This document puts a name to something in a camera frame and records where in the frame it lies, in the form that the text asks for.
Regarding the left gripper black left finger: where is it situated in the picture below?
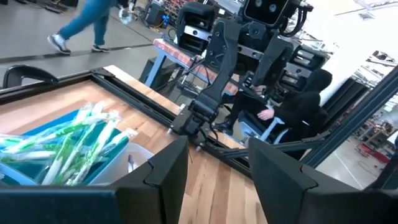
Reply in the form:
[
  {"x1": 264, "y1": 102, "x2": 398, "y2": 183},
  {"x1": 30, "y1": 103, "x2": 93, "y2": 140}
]
[{"x1": 0, "y1": 136, "x2": 190, "y2": 224}]

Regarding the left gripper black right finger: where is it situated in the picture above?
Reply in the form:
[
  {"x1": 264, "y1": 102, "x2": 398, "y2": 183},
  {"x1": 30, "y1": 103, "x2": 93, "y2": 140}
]
[{"x1": 248, "y1": 138, "x2": 398, "y2": 224}]

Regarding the white toothbrush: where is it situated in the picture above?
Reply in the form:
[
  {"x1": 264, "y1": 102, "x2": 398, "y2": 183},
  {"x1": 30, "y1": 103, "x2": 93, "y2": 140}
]
[{"x1": 126, "y1": 154, "x2": 136, "y2": 174}]

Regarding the clear plastic bin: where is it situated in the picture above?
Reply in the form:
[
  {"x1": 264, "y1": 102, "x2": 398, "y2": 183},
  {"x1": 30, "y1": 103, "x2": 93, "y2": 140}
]
[{"x1": 88, "y1": 142, "x2": 155, "y2": 187}]

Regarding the teal plastic bin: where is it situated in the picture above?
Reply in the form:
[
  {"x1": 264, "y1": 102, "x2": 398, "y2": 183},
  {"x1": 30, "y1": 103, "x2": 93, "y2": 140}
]
[{"x1": 0, "y1": 107, "x2": 131, "y2": 187}]

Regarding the red cart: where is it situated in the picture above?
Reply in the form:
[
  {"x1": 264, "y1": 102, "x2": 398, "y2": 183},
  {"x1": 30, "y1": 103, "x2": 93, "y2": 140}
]
[{"x1": 356, "y1": 141, "x2": 391, "y2": 165}]

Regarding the light blue chair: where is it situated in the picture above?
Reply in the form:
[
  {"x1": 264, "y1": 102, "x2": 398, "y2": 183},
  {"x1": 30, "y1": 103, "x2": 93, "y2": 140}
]
[{"x1": 238, "y1": 111, "x2": 290, "y2": 146}]

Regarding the person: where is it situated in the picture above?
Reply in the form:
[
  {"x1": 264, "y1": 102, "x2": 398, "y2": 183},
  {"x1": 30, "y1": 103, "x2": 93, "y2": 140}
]
[
  {"x1": 46, "y1": 0, "x2": 118, "y2": 55},
  {"x1": 214, "y1": 68, "x2": 333, "y2": 161}
]

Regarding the black computer tower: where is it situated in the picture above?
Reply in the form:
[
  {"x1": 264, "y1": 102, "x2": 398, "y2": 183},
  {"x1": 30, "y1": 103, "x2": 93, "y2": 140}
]
[{"x1": 139, "y1": 57, "x2": 187, "y2": 93}]

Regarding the black aluminium table frame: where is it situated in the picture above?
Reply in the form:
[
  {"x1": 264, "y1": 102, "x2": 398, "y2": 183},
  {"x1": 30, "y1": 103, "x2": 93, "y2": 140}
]
[{"x1": 0, "y1": 65, "x2": 398, "y2": 181}]

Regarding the grey metal table frame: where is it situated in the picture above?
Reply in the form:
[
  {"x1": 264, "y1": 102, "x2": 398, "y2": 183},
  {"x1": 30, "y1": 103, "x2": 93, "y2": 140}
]
[{"x1": 144, "y1": 37, "x2": 240, "y2": 96}]

